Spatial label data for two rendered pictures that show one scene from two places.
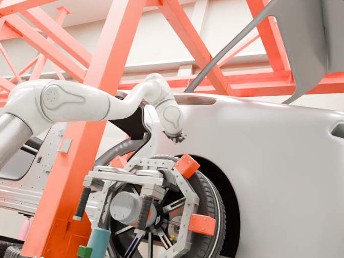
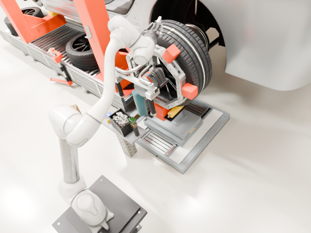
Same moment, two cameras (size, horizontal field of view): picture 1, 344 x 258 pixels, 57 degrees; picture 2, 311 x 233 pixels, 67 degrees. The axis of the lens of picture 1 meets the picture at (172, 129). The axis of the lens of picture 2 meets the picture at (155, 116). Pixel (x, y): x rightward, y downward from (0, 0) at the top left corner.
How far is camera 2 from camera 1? 1.28 m
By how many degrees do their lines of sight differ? 69
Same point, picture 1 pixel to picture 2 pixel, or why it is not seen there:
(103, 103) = (96, 127)
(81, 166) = (106, 40)
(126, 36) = not seen: outside the picture
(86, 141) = (98, 25)
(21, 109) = (64, 137)
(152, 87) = (117, 46)
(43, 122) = not seen: hidden behind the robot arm
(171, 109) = (138, 59)
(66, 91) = (77, 144)
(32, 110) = not seen: hidden behind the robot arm
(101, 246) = (140, 101)
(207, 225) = (191, 96)
